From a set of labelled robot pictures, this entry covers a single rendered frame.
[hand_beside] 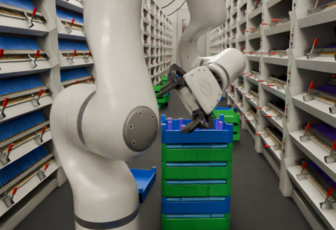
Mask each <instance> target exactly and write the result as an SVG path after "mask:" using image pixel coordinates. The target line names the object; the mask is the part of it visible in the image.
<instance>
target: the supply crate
mask: <svg viewBox="0 0 336 230"><path fill-rule="evenodd" d="M219 118H220V122H223V130H216V119H213V120H212V121H213V125H214V127H213V128H210V129H209V130H202V129H200V128H199V129H198V130H194V131H193V132H191V133H188V132H186V133H183V134H181V131H180V130H179V119H172V120H171V122H172V130H168V120H167V119H166V115H165V114H161V144H186V143H233V131H234V125H233V124H232V123H228V124H227V123H226V122H225V121H224V114H220V115H219ZM191 121H192V120H191V119H183V125H185V126H186V125H187V124H188V123H190V122H191Z"/></svg>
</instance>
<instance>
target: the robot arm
mask: <svg viewBox="0 0 336 230"><path fill-rule="evenodd" d="M142 2H143V0H83V26H84V34H85V38H86V42H87V45H88V47H89V49H90V52H91V55H92V58H93V62H94V66H95V72H96V84H87V83H80V84H74V85H71V86H69V87H67V88H65V89H64V90H62V91H61V92H60V93H59V94H58V95H57V96H56V98H55V99H54V101H53V103H52V106H51V110H50V120H49V123H50V132H51V137H52V141H53V144H54V147H55V150H56V153H57V156H58V158H59V161H60V163H61V165H62V168H63V170H64V172H65V174H66V176H67V179H68V181H69V184H70V186H71V189H72V194H73V207H74V221H75V230H140V209H139V190H138V185H137V182H136V180H135V178H134V176H133V174H132V172H131V171H130V169H129V168H128V166H127V165H126V163H125V162H124V161H130V160H134V159H137V158H139V157H141V156H142V155H144V154H145V153H146V152H147V151H148V150H149V149H150V148H151V147H152V146H153V144H154V142H155V140H156V138H157V135H158V131H159V125H160V114H159V107H158V102H157V98H156V94H155V90H154V87H153V84H152V80H151V77H150V74H149V71H148V68H147V64H146V61H145V57H144V52H143V46H142V38H141V13H142ZM186 3H187V7H188V10H189V14H190V20H189V23H188V25H187V27H186V28H185V30H184V32H183V33H182V35H181V37H180V40H179V43H178V57H179V62H180V65H181V68H180V67H179V66H178V65H176V64H175V63H174V64H172V65H170V67H169V72H168V74H167V82H166V83H165V85H164V86H163V87H162V88H160V90H161V92H160V93H158V94H157V96H158V97H161V96H163V95H165V94H166V93H168V92H169V91H171V90H172V89H175V91H176V93H177V95H178V96H179V98H180V99H181V101H182V103H183V104H184V106H185V107H186V109H187V110H188V112H189V113H190V115H191V116H192V117H191V122H189V123H188V124H187V125H186V126H185V127H184V128H183V129H182V130H181V131H180V132H181V134H184V133H186V132H187V133H188V134H190V133H192V132H193V131H194V130H195V129H196V128H199V129H211V128H213V127H214V123H213V119H212V115H211V112H212V111H213V109H214V108H215V107H216V106H217V104H218V103H219V101H220V99H221V97H222V94H223V92H224V91H225V90H226V89H227V88H228V87H229V86H230V85H231V84H232V83H233V82H234V81H235V80H236V79H237V78H238V77H239V76H240V75H241V74H242V73H243V72H244V70H245V68H246V64H247V63H246V58H245V56H244V55H243V53H242V52H241V51H239V50H238V49H235V48H227V49H225V50H223V51H222V52H220V53H219V54H217V55H214V56H209V57H200V55H199V52H198V46H197V43H198V39H199V37H200V36H201V35H203V34H204V33H206V32H209V31H211V30H213V29H215V28H217V27H219V26H221V25H222V24H223V23H224V22H225V21H226V19H227V8H226V2H225V0H186ZM176 74H177V75H178V76H179V77H180V78H176ZM197 118H198V119H197ZM204 119H205V121H204Z"/></svg>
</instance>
